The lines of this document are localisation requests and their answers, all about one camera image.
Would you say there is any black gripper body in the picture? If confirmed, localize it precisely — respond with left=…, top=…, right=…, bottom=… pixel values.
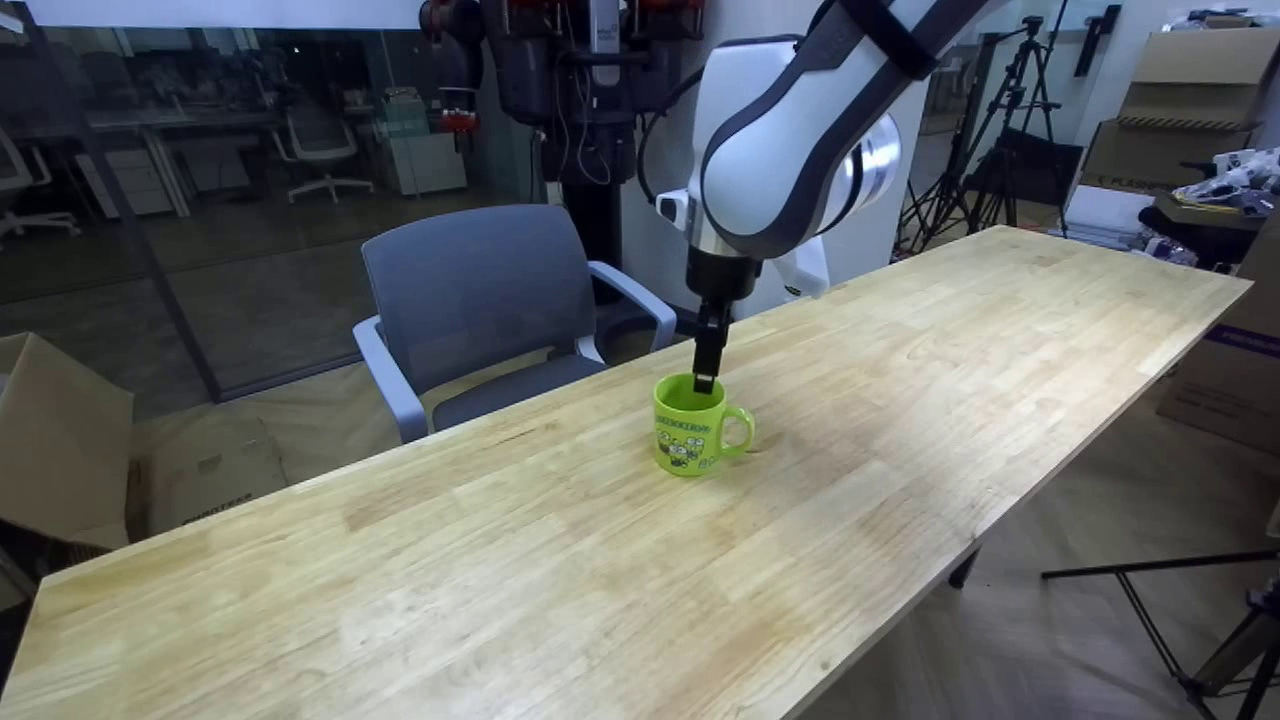
left=685, top=251, right=761, bottom=314

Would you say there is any yellow-green plastic mug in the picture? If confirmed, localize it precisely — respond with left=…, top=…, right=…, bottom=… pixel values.
left=652, top=373, right=755, bottom=480

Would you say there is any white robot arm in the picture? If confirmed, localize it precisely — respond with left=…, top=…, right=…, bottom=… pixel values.
left=655, top=0, right=990, bottom=391

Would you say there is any grey office chair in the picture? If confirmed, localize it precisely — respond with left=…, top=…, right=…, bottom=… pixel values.
left=353, top=206, right=678, bottom=443

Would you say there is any white office chair behind glass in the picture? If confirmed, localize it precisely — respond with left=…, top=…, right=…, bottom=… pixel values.
left=273, top=106, right=374, bottom=202

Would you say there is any cardboard box upper right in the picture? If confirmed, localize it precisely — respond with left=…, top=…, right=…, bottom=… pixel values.
left=1082, top=30, right=1280, bottom=187

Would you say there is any cardboard box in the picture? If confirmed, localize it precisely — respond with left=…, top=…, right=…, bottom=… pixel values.
left=0, top=334, right=132, bottom=549
left=1082, top=30, right=1280, bottom=187

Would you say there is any black tripod lower right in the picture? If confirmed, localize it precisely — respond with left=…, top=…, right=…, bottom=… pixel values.
left=1039, top=549, right=1280, bottom=720

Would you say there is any cardboard box left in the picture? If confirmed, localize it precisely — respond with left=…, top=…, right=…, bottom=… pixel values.
left=0, top=334, right=132, bottom=549

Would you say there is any red black robot on pedestal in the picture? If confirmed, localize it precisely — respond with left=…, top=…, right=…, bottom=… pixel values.
left=417, top=0, right=706, bottom=263

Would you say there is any black camera tripod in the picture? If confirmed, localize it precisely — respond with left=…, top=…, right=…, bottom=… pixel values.
left=891, top=18, right=1059, bottom=260

